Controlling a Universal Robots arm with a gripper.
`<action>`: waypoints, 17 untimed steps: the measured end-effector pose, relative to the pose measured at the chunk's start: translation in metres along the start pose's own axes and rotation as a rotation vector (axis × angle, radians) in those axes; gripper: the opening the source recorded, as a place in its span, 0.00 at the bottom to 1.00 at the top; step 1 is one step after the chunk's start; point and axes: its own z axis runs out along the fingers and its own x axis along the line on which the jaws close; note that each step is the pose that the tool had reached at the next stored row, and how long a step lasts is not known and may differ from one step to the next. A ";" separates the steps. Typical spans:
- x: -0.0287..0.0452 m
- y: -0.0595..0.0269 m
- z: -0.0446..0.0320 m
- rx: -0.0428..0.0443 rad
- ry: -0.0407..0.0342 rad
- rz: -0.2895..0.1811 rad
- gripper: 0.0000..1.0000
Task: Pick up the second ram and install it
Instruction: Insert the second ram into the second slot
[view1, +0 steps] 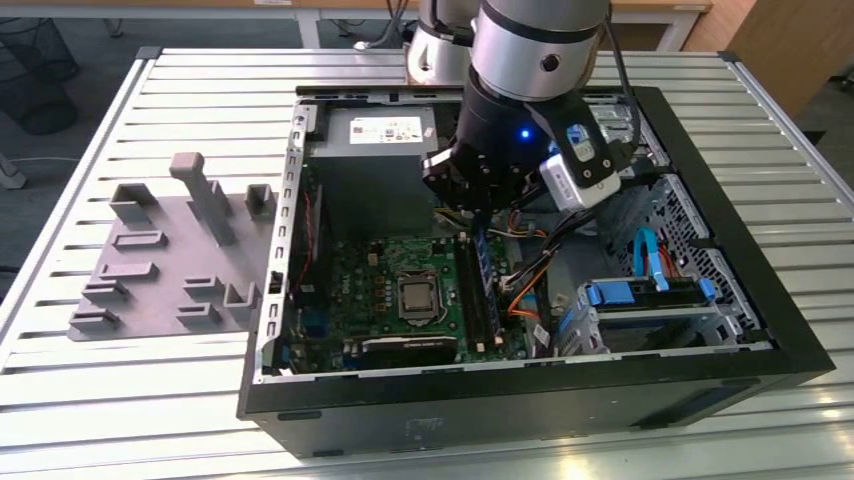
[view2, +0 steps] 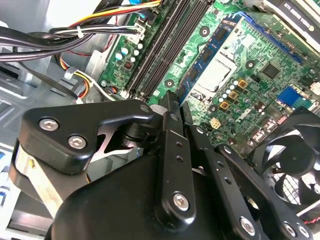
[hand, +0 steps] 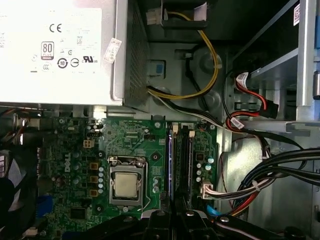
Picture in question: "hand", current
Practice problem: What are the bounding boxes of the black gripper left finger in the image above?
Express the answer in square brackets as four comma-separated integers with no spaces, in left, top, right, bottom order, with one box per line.
[92,191,174,240]

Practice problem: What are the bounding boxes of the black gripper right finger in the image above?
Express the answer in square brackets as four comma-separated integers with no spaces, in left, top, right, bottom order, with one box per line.
[174,197,307,240]

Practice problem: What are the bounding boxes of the green RAM stick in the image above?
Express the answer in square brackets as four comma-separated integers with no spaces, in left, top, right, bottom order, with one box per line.
[182,124,194,203]

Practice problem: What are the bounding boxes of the black RAM slot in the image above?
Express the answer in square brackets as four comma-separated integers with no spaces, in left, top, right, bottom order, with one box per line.
[173,123,184,201]

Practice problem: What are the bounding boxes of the metal socket cover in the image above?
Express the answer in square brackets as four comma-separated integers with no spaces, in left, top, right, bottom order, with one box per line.
[107,155,149,208]

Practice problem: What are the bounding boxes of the metal locking lever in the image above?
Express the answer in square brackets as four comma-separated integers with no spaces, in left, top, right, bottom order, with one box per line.
[139,159,151,211]

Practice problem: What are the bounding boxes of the silver CPU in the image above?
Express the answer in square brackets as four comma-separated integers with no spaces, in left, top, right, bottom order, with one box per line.
[113,172,140,197]

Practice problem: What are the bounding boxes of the green motherboard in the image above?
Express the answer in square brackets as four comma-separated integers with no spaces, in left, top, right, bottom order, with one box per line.
[37,116,218,240]

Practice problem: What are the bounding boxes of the black case fan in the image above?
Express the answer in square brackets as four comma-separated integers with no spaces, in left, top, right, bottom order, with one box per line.
[0,147,38,226]

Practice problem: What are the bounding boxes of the black PC case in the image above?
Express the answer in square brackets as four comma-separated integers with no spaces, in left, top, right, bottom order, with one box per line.
[0,0,320,240]

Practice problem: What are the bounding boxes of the grey power supply unit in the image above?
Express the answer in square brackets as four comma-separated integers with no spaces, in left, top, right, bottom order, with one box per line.
[0,0,151,113]

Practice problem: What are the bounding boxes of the silver drive cage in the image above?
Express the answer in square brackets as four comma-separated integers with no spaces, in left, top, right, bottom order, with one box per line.
[232,0,320,136]

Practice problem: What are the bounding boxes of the grey white wire bundle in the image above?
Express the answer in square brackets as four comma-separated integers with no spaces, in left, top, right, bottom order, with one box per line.
[147,86,241,133]

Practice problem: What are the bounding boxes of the black wire bundle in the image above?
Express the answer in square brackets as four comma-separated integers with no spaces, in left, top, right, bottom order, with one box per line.
[217,147,320,218]

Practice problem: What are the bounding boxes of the red black power wire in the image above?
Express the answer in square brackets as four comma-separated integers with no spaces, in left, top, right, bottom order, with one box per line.
[224,72,280,131]

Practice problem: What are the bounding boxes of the yellow black power wires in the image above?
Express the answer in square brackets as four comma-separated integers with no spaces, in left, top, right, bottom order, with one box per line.
[147,9,222,101]

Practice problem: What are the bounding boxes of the white wire connector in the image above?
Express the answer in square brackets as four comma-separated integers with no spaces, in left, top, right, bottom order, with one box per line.
[146,7,159,26]

